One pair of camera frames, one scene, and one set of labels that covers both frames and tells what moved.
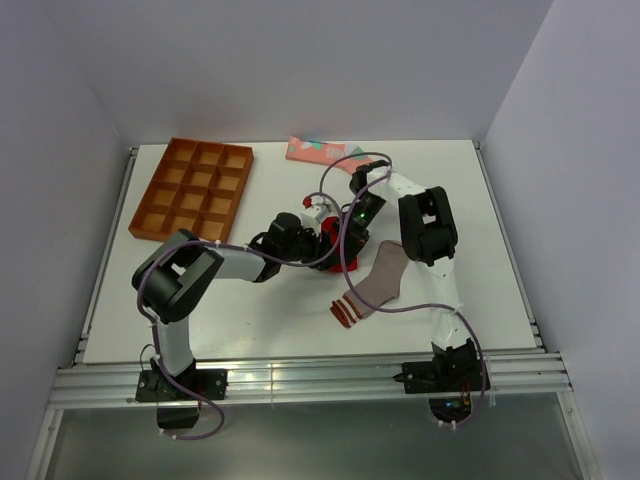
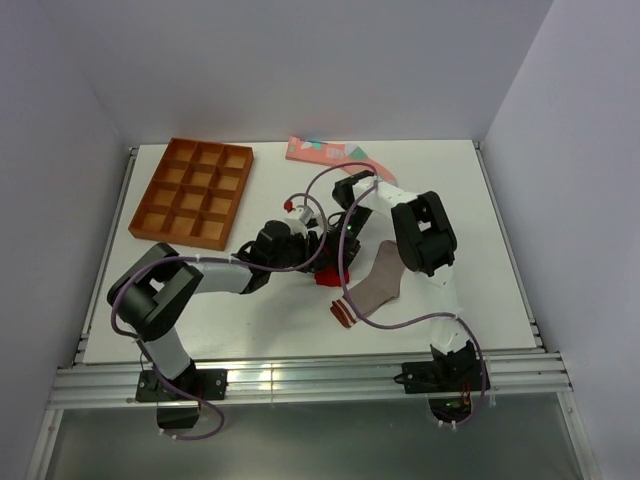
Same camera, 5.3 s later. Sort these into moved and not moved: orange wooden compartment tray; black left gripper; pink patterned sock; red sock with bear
Moved: red sock with bear
Not moved: black left gripper; pink patterned sock; orange wooden compartment tray
